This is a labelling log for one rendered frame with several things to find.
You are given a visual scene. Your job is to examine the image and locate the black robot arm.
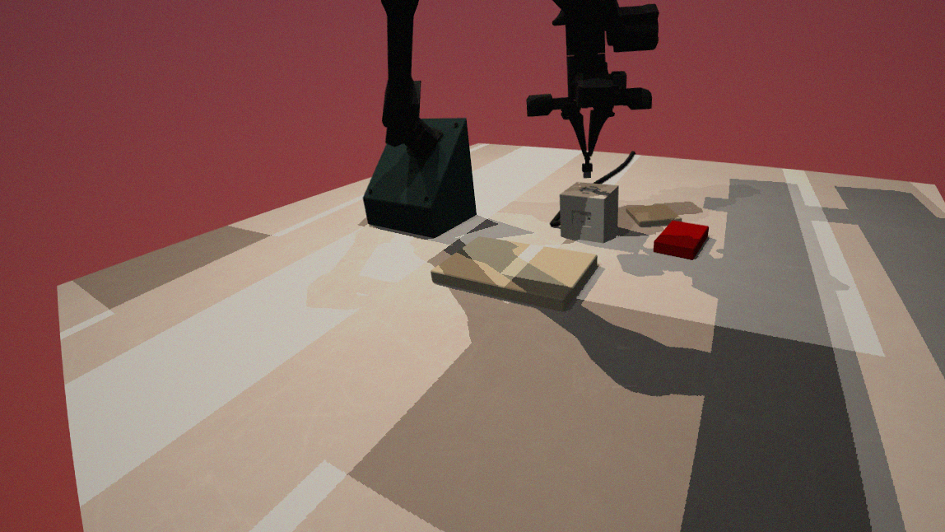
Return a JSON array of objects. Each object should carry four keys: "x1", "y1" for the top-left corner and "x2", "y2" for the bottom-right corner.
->
[{"x1": 381, "y1": 0, "x2": 659, "y2": 161}]

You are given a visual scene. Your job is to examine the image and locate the beige flat square slab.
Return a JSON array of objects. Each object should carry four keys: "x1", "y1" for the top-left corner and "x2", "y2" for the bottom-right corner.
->
[{"x1": 431, "y1": 236, "x2": 598, "y2": 312}]

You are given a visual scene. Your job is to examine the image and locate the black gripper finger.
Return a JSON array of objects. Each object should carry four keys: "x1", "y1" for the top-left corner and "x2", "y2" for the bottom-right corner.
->
[
  {"x1": 561, "y1": 112, "x2": 587, "y2": 156},
  {"x1": 588, "y1": 110, "x2": 615, "y2": 157}
]

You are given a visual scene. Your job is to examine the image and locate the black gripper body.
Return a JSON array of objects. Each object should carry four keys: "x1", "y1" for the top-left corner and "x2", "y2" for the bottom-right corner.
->
[{"x1": 527, "y1": 54, "x2": 652, "y2": 117}]

